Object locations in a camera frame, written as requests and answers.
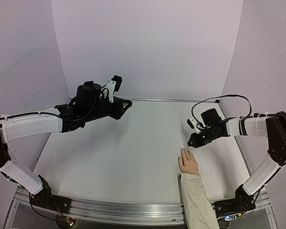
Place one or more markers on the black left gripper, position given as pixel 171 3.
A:
pixel 120 104

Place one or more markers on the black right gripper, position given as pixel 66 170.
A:
pixel 202 137

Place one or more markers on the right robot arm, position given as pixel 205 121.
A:
pixel 269 128

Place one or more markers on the beige sleeved forearm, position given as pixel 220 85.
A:
pixel 199 213

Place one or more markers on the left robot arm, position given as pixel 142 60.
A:
pixel 20 128

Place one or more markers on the mannequin hand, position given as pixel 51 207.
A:
pixel 187 163

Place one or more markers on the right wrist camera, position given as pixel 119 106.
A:
pixel 195 125

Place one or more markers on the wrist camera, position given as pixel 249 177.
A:
pixel 111 87
pixel 195 125

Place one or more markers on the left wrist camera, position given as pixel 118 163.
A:
pixel 111 87

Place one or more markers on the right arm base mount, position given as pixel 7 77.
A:
pixel 241 203

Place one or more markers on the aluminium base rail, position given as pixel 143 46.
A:
pixel 75 213

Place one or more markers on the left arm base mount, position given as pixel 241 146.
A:
pixel 45 199

